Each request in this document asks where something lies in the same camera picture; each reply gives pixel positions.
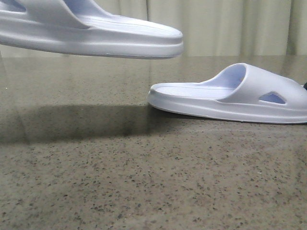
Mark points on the light blue slipper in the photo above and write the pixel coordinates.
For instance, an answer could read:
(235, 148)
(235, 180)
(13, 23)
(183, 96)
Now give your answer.
(240, 92)
(81, 27)

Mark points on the pale grey-green curtain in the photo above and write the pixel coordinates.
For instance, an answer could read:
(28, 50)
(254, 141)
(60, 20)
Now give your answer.
(215, 27)

